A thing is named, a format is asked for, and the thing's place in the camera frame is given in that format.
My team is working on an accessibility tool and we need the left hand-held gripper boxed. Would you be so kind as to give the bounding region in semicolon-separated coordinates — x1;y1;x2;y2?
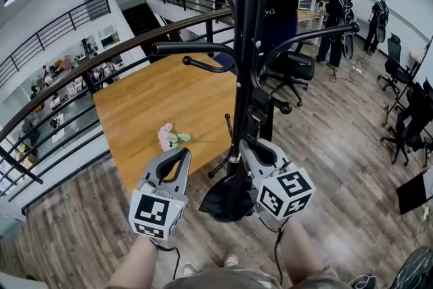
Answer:
128;148;192;241

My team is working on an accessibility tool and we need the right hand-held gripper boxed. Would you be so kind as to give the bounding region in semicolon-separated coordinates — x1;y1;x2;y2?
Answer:
240;140;316;221

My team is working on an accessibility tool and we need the black bag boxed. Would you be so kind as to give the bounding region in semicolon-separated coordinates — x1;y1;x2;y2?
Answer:
198;87;273;223

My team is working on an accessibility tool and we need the black coat rack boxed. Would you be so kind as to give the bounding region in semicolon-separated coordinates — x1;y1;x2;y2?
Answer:
151;0;361;180

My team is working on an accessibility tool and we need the person's right forearm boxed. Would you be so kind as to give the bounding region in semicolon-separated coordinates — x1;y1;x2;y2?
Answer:
279;215;326;286

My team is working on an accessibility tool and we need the person's left forearm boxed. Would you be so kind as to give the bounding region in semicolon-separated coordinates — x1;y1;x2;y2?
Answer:
107;234;160;289

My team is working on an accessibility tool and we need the pink artificial flower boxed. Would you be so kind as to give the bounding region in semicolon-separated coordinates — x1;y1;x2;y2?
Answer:
157;123;214;152

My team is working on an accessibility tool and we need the wooden table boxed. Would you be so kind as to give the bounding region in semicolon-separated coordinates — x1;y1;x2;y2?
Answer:
93;53;238;194

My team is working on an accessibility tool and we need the black office chair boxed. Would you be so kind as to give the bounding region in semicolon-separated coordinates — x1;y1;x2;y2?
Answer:
263;39;316;108
376;32;421;96
380;76;433;167

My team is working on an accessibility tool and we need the blue chair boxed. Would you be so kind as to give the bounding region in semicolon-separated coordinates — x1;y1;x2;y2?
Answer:
212;49;238;74

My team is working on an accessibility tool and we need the person's shirt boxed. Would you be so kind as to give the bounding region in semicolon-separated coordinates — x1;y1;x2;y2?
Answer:
161;263;343;289

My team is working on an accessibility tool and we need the light wooden desk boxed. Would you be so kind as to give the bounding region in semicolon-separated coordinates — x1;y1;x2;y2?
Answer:
296;9;326;45

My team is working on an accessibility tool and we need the black flat panel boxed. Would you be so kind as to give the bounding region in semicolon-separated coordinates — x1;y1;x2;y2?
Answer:
395;168;433;215

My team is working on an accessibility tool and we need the white boxy monitor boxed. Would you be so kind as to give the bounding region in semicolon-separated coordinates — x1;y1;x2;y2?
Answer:
297;0;317;13

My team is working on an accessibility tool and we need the black balcony railing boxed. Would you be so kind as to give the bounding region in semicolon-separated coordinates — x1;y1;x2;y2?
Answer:
0;0;112;87

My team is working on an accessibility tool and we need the dark patterned bag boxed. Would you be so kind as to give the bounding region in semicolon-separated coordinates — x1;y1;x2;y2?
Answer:
388;246;433;289

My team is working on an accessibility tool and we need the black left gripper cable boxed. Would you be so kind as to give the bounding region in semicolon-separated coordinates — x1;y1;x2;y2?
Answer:
147;237;182;282

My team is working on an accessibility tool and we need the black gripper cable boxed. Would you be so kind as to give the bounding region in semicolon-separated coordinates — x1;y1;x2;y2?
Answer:
273;219;292;286
147;237;182;282

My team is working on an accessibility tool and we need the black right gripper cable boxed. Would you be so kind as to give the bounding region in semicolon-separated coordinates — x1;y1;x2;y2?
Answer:
273;219;292;286

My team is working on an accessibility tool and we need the black railing with wooden rail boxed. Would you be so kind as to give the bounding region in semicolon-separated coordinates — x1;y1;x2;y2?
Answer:
0;6;238;214

